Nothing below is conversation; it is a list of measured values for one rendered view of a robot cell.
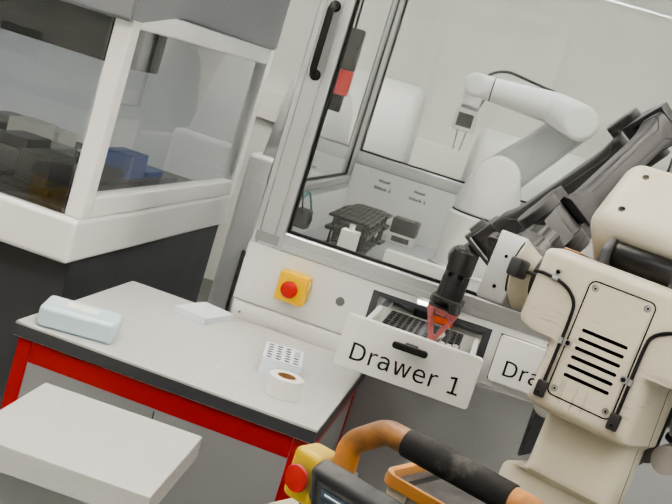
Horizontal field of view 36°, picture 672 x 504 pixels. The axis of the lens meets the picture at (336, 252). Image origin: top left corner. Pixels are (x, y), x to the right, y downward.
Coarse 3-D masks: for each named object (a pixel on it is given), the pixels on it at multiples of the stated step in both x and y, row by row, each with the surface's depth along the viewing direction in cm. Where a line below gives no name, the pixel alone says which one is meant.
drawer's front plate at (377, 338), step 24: (360, 336) 213; (384, 336) 212; (408, 336) 211; (336, 360) 214; (384, 360) 212; (408, 360) 211; (432, 360) 210; (456, 360) 210; (480, 360) 209; (408, 384) 212; (432, 384) 211; (456, 384) 210
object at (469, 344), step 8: (376, 312) 239; (384, 312) 248; (400, 312) 247; (376, 320) 242; (424, 320) 246; (448, 328) 246; (464, 336) 244; (472, 336) 245; (464, 344) 245; (472, 344) 244; (472, 352) 228
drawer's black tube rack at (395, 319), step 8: (392, 312) 241; (384, 320) 230; (392, 320) 233; (400, 320) 236; (408, 320) 238; (416, 320) 241; (400, 328) 227; (408, 328) 230; (416, 328) 232; (424, 328) 234; (440, 328) 240; (424, 336) 227; (448, 336) 234; (456, 336) 237; (456, 344) 228
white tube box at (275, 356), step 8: (272, 344) 223; (264, 352) 215; (272, 352) 217; (280, 352) 219; (288, 352) 221; (264, 360) 212; (272, 360) 212; (280, 360) 212; (288, 360) 214; (296, 360) 216; (264, 368) 212; (272, 368) 212; (280, 368) 212; (288, 368) 212; (296, 368) 212
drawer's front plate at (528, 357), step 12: (504, 336) 239; (504, 348) 239; (516, 348) 239; (528, 348) 238; (540, 348) 238; (504, 360) 240; (516, 360) 239; (528, 360) 239; (540, 360) 238; (492, 372) 241; (504, 384) 240; (516, 384) 240; (528, 384) 239
